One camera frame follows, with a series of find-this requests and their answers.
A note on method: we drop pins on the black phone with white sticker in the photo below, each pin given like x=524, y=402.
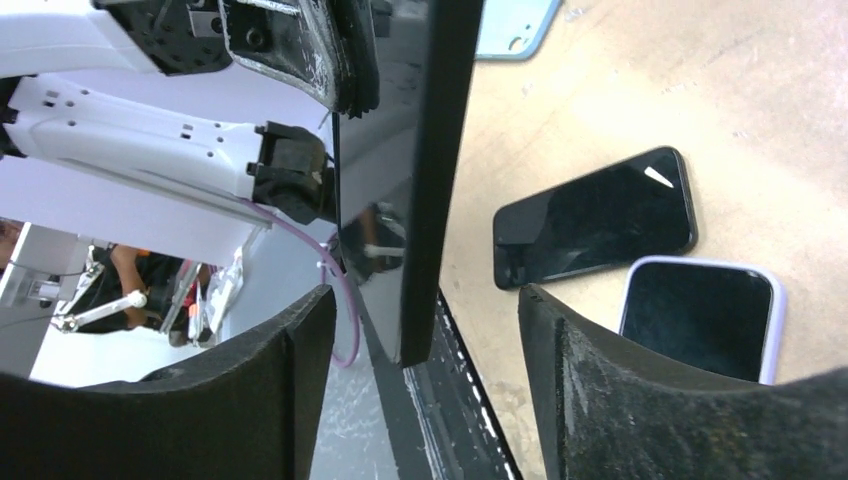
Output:
x=636, y=207

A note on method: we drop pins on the lavender phone case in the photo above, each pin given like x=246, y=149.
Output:
x=709, y=318

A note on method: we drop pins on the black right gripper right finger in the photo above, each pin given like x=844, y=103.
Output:
x=608, y=408

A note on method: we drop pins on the light blue phone case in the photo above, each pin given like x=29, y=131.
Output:
x=512, y=30

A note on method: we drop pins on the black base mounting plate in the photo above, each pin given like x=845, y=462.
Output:
x=440, y=421

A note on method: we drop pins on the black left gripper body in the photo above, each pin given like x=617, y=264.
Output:
x=179, y=37

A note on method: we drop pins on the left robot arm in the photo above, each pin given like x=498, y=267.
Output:
x=280, y=166

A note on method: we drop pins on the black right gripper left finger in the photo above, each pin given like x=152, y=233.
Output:
x=248, y=408

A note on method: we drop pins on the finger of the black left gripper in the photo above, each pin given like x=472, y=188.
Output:
x=326, y=49

